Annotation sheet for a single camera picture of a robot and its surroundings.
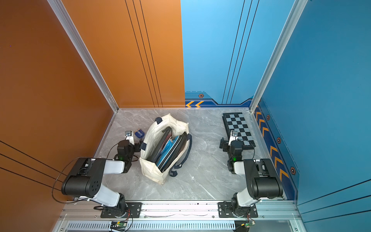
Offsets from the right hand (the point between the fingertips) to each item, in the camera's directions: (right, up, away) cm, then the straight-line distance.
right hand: (230, 138), depth 94 cm
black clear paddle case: (-41, +3, -9) cm, 43 cm away
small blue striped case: (-63, +3, +8) cm, 64 cm away
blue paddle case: (-39, -4, -16) cm, 43 cm away
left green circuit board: (-62, -41, -22) cm, 78 cm away
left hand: (-63, +1, +1) cm, 63 cm away
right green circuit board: (+1, -39, -24) cm, 46 cm away
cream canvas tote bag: (-47, -12, -24) cm, 54 cm away
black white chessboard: (+8, +11, +14) cm, 20 cm away
